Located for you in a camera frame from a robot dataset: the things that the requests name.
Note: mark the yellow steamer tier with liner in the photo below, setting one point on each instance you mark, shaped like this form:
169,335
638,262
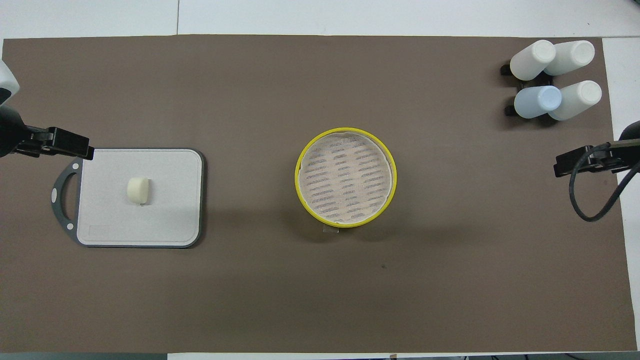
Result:
302,200

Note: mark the grey cutting board dark rim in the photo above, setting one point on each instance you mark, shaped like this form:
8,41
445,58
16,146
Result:
150,220

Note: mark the light blue plastic cup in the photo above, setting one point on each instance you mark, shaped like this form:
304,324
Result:
539,101

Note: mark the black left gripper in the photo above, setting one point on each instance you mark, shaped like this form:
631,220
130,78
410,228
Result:
35,142

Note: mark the perforated paper steamer liner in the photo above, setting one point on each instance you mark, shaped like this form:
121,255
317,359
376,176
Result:
345,177

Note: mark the white plastic cup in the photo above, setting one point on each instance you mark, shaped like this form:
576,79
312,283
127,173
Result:
572,56
577,99
532,60

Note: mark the clear tape piece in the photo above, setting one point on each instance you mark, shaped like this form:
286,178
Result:
331,229

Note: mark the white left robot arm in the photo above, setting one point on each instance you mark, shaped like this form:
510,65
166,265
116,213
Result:
9,132

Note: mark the black cup rack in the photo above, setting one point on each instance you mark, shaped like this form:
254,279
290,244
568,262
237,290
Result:
506,69

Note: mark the brown table mat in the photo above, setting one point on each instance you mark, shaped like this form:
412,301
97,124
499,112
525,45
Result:
350,290

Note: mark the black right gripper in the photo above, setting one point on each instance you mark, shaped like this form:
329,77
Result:
606,161

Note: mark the cream steamed bun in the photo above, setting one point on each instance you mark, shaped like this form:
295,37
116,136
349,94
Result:
138,190

